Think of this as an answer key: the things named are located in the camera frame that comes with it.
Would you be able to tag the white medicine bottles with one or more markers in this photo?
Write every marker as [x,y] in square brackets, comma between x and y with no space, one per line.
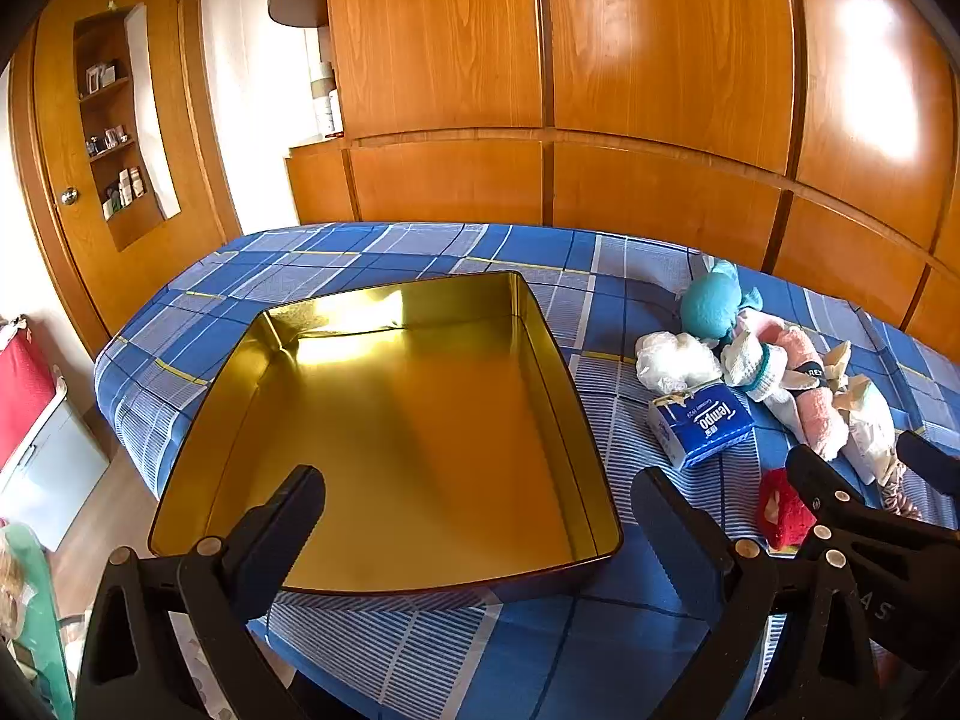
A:
[124,191]

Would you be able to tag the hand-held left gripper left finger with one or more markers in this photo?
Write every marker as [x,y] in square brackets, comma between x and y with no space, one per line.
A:
[277,521]

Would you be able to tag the white sock with teal band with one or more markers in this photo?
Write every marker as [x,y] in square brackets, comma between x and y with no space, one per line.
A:
[757,375]

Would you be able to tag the metal door knob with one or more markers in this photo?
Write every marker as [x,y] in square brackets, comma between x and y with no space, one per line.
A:
[69,196]

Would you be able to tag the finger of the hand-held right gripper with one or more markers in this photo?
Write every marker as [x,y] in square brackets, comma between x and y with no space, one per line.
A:
[814,476]
[930,461]

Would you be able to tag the small white picture frame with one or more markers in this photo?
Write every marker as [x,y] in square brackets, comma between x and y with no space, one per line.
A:
[100,76]

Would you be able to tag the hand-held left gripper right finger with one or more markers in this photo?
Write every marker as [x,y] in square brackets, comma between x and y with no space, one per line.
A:
[671,521]

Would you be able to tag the green translucent panel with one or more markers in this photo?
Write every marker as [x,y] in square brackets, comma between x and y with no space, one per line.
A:
[37,615]

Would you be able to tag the wooden door with shelf niche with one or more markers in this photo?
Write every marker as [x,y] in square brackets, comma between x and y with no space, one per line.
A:
[52,127]

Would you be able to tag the white storage box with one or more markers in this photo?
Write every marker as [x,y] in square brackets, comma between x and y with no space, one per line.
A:
[52,472]

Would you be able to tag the red plush toy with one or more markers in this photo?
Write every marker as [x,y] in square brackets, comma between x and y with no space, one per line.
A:
[784,510]

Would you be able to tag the white plastic bag bundle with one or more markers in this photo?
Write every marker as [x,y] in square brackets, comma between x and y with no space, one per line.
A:
[675,360]

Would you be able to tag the beige mesh cloth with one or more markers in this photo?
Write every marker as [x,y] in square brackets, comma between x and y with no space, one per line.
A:
[866,420]

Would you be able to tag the red bag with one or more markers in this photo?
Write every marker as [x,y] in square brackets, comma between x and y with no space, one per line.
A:
[22,390]

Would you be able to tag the blue plaid bed sheet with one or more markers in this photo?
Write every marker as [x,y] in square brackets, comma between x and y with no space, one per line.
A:
[600,300]

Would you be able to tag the blue and white tissue pack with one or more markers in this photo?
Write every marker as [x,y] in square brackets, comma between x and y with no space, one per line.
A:
[705,424]

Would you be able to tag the stack of white containers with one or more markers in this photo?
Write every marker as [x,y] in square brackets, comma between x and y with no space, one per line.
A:
[326,90]

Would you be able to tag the teal and pink plush toy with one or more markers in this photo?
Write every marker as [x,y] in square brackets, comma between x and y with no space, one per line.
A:
[709,304]

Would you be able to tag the wooden wardrobe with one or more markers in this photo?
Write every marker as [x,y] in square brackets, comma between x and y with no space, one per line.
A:
[660,75]

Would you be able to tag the small dark jars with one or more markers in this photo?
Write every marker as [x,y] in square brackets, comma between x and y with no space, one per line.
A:
[109,141]

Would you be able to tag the dark red cardboard box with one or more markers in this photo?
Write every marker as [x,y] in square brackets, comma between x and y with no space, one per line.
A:
[420,427]

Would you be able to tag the pink towel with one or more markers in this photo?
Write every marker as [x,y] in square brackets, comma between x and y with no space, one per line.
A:
[817,412]

